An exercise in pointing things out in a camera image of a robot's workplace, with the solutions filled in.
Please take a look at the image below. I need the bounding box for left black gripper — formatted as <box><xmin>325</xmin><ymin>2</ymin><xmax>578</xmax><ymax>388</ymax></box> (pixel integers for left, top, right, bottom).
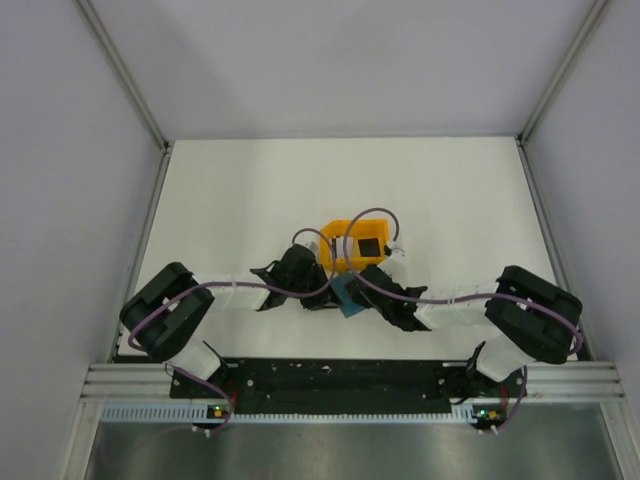
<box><xmin>288</xmin><ymin>263</ymin><xmax>342</xmax><ymax>311</ymax></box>

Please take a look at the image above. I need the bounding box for blue leather card holder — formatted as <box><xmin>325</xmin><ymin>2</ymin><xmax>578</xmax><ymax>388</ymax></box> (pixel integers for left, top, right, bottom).
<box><xmin>331</xmin><ymin>273</ymin><xmax>370</xmax><ymax>318</ymax></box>

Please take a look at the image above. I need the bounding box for yellow plastic bin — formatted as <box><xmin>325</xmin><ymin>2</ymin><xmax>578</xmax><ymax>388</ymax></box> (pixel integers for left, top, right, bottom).
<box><xmin>319</xmin><ymin>219</ymin><xmax>390</xmax><ymax>275</ymax></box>

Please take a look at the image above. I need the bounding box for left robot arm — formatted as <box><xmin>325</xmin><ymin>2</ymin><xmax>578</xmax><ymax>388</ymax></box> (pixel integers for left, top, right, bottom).
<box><xmin>119</xmin><ymin>244</ymin><xmax>337</xmax><ymax>397</ymax></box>

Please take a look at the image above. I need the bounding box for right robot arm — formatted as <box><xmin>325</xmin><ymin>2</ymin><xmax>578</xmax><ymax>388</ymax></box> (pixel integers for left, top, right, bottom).
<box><xmin>346</xmin><ymin>248</ymin><xmax>584</xmax><ymax>396</ymax></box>

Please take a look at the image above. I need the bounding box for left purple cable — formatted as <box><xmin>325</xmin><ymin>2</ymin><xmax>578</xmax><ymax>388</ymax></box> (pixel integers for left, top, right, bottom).
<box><xmin>128</xmin><ymin>228</ymin><xmax>334</xmax><ymax>436</ymax></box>

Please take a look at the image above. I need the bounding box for purple cable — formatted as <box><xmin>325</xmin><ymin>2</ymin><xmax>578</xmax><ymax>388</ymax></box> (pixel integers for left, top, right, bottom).
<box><xmin>342</xmin><ymin>207</ymin><xmax>584</xmax><ymax>436</ymax></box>
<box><xmin>128</xmin><ymin>228</ymin><xmax>334</xmax><ymax>436</ymax></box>

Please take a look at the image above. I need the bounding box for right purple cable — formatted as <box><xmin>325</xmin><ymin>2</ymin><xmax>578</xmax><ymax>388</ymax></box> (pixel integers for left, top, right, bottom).
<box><xmin>342</xmin><ymin>207</ymin><xmax>584</xmax><ymax>436</ymax></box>

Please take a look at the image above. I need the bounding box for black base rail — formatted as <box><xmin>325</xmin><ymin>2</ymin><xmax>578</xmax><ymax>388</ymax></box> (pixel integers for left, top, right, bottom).
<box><xmin>169</xmin><ymin>357</ymin><xmax>526</xmax><ymax>414</ymax></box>

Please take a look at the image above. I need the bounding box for aluminium frame rail front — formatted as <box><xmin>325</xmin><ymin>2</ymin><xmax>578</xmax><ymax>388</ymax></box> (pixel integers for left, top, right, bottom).
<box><xmin>80</xmin><ymin>361</ymin><xmax>626</xmax><ymax>404</ymax></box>

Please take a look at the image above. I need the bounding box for white cable duct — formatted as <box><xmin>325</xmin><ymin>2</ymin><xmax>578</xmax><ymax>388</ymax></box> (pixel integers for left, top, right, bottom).
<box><xmin>100</xmin><ymin>403</ymin><xmax>479</xmax><ymax>425</ymax></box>

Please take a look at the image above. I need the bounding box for left aluminium frame post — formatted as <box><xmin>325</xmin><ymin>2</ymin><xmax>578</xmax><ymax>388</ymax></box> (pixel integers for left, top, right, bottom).
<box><xmin>73</xmin><ymin>0</ymin><xmax>170</xmax><ymax>152</ymax></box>

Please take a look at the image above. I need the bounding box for aluminium frame post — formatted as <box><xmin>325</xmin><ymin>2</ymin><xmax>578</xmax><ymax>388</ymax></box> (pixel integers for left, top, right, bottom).
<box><xmin>517</xmin><ymin>0</ymin><xmax>612</xmax><ymax>146</ymax></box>
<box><xmin>73</xmin><ymin>0</ymin><xmax>170</xmax><ymax>152</ymax></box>

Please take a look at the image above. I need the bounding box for right aluminium frame post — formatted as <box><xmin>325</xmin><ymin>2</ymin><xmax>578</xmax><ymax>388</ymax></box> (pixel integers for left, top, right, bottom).
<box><xmin>517</xmin><ymin>0</ymin><xmax>612</xmax><ymax>146</ymax></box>

